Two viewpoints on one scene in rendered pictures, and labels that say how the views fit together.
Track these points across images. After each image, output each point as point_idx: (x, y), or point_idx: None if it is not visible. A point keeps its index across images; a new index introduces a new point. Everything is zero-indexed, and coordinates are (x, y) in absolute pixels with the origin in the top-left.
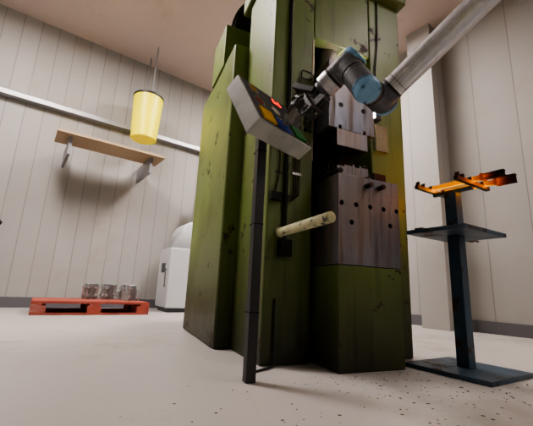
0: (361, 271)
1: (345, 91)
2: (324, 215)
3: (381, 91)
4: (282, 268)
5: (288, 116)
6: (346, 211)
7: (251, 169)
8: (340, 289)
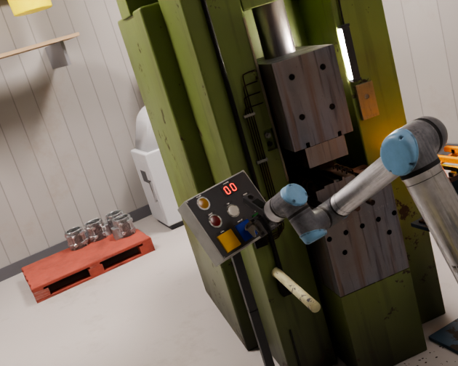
0: (366, 292)
1: (303, 95)
2: (309, 306)
3: (328, 225)
4: (288, 301)
5: (248, 229)
6: (336, 245)
7: None
8: (347, 317)
